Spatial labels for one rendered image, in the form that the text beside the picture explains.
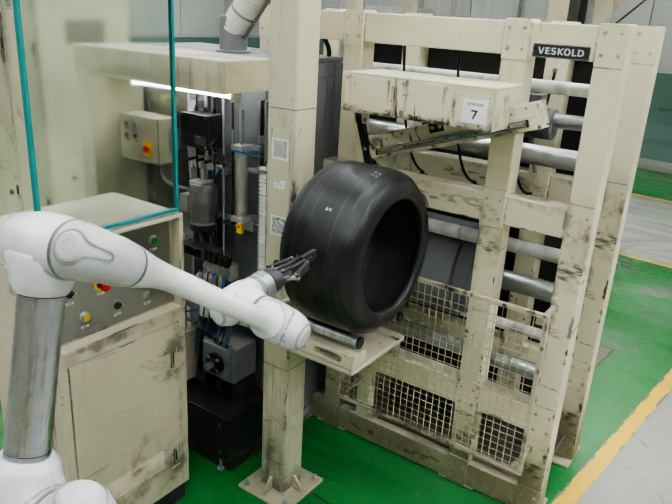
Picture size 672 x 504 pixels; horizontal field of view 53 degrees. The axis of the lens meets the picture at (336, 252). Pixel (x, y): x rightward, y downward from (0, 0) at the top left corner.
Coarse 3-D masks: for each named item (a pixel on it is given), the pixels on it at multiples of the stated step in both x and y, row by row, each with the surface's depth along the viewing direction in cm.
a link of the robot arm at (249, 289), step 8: (240, 280) 189; (248, 280) 190; (256, 280) 191; (224, 288) 186; (232, 288) 185; (240, 288) 185; (248, 288) 185; (256, 288) 187; (240, 296) 183; (248, 296) 183; (256, 296) 183; (216, 312) 182; (216, 320) 183; (224, 320) 181; (232, 320) 182
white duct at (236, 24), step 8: (240, 0) 269; (248, 0) 268; (256, 0) 267; (264, 0) 268; (232, 8) 272; (240, 8) 270; (248, 8) 269; (256, 8) 270; (232, 16) 274; (240, 16) 272; (248, 16) 272; (232, 24) 275; (240, 24) 275; (248, 24) 275; (232, 32) 277; (240, 32) 278
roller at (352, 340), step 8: (312, 320) 244; (312, 328) 242; (320, 328) 240; (328, 328) 239; (336, 328) 238; (328, 336) 239; (336, 336) 237; (344, 336) 235; (352, 336) 234; (360, 336) 234; (352, 344) 233; (360, 344) 234
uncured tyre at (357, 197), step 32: (320, 192) 221; (352, 192) 216; (384, 192) 219; (416, 192) 236; (288, 224) 222; (320, 224) 215; (352, 224) 212; (384, 224) 266; (416, 224) 257; (288, 256) 222; (320, 256) 214; (352, 256) 212; (384, 256) 267; (416, 256) 252; (288, 288) 228; (320, 288) 218; (352, 288) 216; (384, 288) 262; (320, 320) 235; (352, 320) 224; (384, 320) 239
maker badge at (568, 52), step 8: (536, 48) 235; (544, 48) 234; (552, 48) 232; (560, 48) 230; (568, 48) 229; (576, 48) 227; (584, 48) 226; (536, 56) 236; (544, 56) 234; (552, 56) 233; (560, 56) 231; (568, 56) 230; (576, 56) 228; (584, 56) 227
